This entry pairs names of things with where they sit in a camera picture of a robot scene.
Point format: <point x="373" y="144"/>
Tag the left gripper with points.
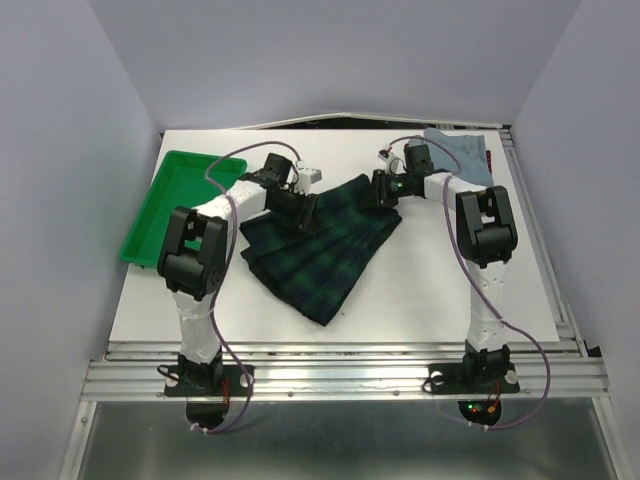
<point x="303" y="219"/>

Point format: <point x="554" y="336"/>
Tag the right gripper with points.
<point x="379" y="185"/>

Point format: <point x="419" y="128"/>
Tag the green navy plaid skirt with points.
<point x="314" y="274"/>

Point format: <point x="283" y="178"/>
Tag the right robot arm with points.
<point x="483" y="233"/>

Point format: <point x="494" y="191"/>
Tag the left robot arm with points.
<point x="195" y="256"/>

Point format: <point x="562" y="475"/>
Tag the light blue denim skirt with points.
<point x="469" y="150"/>

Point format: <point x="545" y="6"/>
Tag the green plastic tray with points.
<point x="179" y="182"/>

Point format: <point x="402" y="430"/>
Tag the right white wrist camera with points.
<point x="393" y="163"/>

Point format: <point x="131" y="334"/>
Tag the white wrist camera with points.
<point x="305" y="178"/>
<point x="393" y="163"/>

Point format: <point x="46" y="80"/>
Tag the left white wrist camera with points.
<point x="305" y="178"/>

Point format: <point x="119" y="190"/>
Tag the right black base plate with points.
<point x="453" y="379"/>

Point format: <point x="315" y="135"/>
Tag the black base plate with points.
<point x="453" y="379"/>
<point x="230" y="382"/>

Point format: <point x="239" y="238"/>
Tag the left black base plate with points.
<point x="230" y="382"/>

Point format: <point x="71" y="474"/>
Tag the aluminium rail frame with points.
<point x="348" y="400"/>

